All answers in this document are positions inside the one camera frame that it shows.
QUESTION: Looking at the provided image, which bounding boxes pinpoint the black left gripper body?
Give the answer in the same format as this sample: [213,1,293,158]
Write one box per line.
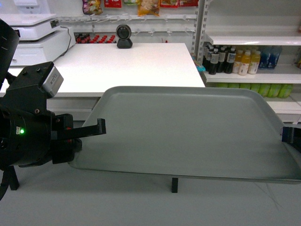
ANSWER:
[0,62,82,168]

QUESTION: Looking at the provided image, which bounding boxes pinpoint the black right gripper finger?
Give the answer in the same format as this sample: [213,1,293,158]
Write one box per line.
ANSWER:
[282,127,301,152]

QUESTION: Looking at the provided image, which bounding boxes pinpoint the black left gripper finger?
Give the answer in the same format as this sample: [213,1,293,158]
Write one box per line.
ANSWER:
[57,118,106,139]

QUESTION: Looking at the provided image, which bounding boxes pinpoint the grey rectangular serving tray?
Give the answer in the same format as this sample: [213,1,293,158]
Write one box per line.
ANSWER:
[70,86,301,184]

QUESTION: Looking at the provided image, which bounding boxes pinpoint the white checkout counter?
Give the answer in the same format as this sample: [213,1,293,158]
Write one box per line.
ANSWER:
[54,43,204,97]

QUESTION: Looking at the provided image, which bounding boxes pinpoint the white cash drawer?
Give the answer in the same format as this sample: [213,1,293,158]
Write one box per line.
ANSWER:
[10,27,76,66]

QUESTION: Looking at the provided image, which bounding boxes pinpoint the black barcode scanner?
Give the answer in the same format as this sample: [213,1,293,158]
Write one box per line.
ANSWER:
[116,24,133,49]

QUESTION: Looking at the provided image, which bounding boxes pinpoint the white metal shelf unit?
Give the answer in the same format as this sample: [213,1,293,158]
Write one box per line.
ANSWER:
[53,0,301,124]

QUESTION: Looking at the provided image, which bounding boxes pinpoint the white cash register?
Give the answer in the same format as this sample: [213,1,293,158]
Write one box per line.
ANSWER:
[0,0,60,41]

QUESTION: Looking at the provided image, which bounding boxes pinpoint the purple snack bag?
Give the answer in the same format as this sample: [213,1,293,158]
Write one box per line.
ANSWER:
[82,0,103,15]

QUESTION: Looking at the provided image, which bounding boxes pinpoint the red snack bag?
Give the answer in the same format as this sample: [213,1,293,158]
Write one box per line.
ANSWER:
[104,0,122,8]

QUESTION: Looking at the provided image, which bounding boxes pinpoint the yellow snack bag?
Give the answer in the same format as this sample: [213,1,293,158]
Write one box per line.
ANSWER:
[137,0,160,16]

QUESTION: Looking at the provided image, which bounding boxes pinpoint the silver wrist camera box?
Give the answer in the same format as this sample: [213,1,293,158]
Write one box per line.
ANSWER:
[36,65,64,98]

